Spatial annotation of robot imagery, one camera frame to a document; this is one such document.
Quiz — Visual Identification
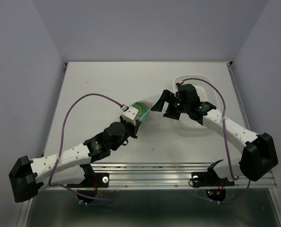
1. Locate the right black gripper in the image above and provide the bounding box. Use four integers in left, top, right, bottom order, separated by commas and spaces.
150, 90, 189, 120

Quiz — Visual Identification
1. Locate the clear zip top bag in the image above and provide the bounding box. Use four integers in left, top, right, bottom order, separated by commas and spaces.
131, 96, 159, 122

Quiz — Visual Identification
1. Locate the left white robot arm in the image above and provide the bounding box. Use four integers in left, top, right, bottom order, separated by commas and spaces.
9, 117, 141, 203

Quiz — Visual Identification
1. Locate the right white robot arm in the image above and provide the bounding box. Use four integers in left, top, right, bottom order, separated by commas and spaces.
151, 84, 278, 187

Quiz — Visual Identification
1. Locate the fake green lettuce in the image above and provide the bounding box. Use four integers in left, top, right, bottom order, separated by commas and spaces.
132, 102, 149, 118

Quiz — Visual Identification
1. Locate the white perforated basket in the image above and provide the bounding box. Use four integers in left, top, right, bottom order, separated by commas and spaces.
173, 75, 223, 131

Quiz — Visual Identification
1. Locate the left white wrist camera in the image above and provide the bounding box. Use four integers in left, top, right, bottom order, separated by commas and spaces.
121, 106, 139, 122

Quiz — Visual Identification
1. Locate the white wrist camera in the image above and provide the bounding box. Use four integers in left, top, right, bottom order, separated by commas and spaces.
175, 81, 184, 90
121, 106, 139, 122

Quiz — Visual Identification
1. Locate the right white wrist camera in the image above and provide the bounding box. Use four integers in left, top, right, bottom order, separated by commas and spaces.
175, 81, 184, 90

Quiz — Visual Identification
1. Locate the aluminium mounting rail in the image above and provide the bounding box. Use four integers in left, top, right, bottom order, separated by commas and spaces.
26, 162, 278, 191

